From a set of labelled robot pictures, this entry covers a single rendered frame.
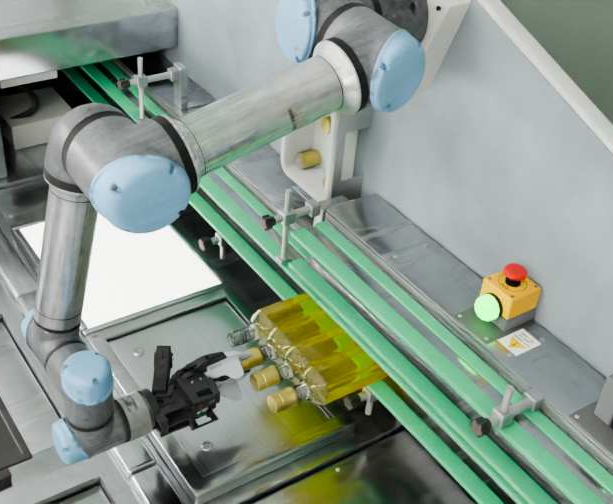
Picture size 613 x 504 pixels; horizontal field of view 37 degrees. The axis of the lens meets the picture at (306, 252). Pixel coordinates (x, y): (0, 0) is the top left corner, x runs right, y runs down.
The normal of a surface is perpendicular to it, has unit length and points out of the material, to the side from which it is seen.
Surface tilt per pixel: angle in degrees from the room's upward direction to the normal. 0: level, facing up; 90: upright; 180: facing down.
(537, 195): 0
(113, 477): 90
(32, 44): 90
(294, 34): 7
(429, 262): 90
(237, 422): 90
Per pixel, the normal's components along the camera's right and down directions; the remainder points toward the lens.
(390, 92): 0.69, 0.50
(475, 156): -0.83, 0.28
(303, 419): 0.07, -0.80
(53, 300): -0.12, 0.51
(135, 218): 0.48, 0.61
